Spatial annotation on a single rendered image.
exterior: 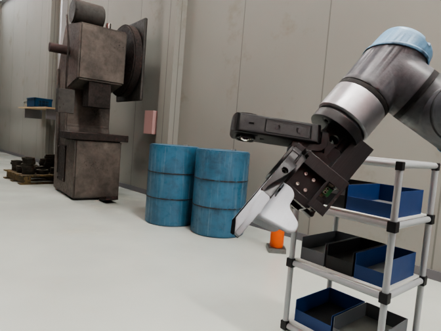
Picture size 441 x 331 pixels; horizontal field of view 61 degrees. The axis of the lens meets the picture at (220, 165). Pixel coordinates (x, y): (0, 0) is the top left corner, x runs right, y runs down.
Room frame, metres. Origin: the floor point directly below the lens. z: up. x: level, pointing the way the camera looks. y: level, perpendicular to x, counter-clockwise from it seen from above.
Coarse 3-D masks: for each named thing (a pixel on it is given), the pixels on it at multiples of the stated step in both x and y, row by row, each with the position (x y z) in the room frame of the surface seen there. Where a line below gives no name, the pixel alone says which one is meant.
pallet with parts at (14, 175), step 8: (16, 160) 6.72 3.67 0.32; (24, 160) 6.22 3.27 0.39; (32, 160) 6.27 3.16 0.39; (40, 160) 6.95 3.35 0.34; (48, 160) 6.73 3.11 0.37; (16, 168) 6.40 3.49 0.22; (24, 168) 6.21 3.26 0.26; (32, 168) 6.26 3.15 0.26; (40, 168) 6.61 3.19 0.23; (48, 168) 6.73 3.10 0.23; (8, 176) 6.64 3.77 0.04; (16, 176) 6.34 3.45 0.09; (24, 176) 6.10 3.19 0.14; (32, 176) 6.19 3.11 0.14; (40, 176) 6.29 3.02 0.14; (48, 176) 6.76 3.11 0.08; (24, 184) 6.11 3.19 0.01; (32, 184) 6.20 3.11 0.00
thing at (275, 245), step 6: (270, 234) 3.51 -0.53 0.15; (276, 234) 3.45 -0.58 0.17; (282, 234) 3.46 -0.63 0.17; (270, 240) 3.49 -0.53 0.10; (276, 240) 3.45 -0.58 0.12; (282, 240) 3.47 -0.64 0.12; (270, 246) 3.49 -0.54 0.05; (276, 246) 3.45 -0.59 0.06; (282, 246) 3.48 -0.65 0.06; (270, 252) 3.43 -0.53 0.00; (276, 252) 3.43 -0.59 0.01; (282, 252) 3.43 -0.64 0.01
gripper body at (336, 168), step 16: (320, 112) 0.48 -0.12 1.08; (336, 112) 0.47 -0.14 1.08; (336, 128) 0.48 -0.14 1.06; (352, 128) 0.46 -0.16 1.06; (304, 144) 0.48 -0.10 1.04; (320, 144) 0.47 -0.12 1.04; (336, 144) 0.48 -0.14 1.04; (352, 144) 0.47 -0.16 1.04; (304, 160) 0.45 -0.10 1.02; (320, 160) 0.45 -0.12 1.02; (336, 160) 0.47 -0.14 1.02; (352, 160) 0.47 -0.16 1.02; (304, 176) 0.46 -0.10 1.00; (320, 176) 0.45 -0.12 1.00; (336, 176) 0.45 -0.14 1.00; (304, 192) 0.45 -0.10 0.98; (320, 192) 0.45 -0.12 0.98; (304, 208) 0.45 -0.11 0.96; (320, 208) 0.44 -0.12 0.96
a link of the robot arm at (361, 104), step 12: (348, 84) 0.48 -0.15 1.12; (336, 96) 0.48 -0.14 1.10; (348, 96) 0.47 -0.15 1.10; (360, 96) 0.47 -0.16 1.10; (372, 96) 0.47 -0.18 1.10; (336, 108) 0.47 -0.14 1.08; (348, 108) 0.46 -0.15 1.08; (360, 108) 0.46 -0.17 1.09; (372, 108) 0.47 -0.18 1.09; (360, 120) 0.46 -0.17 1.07; (372, 120) 0.47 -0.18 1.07
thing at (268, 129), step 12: (240, 120) 0.47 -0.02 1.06; (252, 120) 0.47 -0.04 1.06; (264, 120) 0.47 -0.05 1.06; (276, 120) 0.47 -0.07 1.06; (288, 120) 0.47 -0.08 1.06; (240, 132) 0.47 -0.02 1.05; (252, 132) 0.47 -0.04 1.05; (264, 132) 0.47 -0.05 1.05; (276, 132) 0.47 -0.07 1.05; (288, 132) 0.47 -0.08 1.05; (300, 132) 0.47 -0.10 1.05; (312, 132) 0.47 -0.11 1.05; (276, 144) 0.51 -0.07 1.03; (288, 144) 0.50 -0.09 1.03
